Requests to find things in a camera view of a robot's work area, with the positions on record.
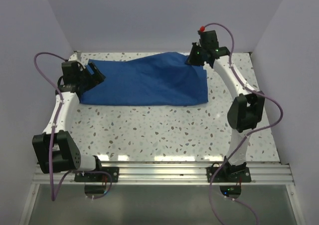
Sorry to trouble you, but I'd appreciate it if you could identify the blue surgical cloth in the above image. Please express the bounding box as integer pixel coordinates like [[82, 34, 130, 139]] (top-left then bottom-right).
[[80, 52, 208, 106]]

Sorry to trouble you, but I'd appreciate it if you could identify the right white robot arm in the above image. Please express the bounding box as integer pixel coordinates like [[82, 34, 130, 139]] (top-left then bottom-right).
[[185, 27, 265, 182]]

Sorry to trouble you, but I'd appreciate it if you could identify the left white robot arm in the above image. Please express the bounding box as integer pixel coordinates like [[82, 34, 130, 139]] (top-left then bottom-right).
[[32, 60, 106, 182]]

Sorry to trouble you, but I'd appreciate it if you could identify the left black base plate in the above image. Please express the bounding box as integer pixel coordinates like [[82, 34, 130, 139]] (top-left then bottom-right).
[[74, 167, 120, 183]]

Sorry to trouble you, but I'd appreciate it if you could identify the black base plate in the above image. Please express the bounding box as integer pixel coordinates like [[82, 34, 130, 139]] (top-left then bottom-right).
[[74, 167, 120, 183], [213, 162, 252, 183]]

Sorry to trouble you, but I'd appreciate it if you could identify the aluminium front rail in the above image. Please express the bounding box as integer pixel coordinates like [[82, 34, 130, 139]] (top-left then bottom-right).
[[31, 161, 296, 186]]

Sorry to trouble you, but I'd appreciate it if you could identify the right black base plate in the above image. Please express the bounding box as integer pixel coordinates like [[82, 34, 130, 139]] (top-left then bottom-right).
[[213, 162, 252, 183]]

